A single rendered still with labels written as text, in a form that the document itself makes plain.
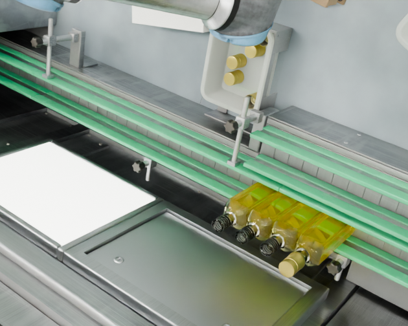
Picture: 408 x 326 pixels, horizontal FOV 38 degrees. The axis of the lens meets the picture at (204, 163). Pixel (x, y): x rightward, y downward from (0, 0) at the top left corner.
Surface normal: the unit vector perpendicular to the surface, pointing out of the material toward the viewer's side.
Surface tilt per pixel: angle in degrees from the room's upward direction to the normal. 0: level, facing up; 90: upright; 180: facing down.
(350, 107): 0
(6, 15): 90
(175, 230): 90
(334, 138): 90
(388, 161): 90
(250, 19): 63
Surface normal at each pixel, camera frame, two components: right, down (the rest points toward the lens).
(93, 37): -0.58, 0.28
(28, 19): 0.80, 0.38
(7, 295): 0.16, -0.88
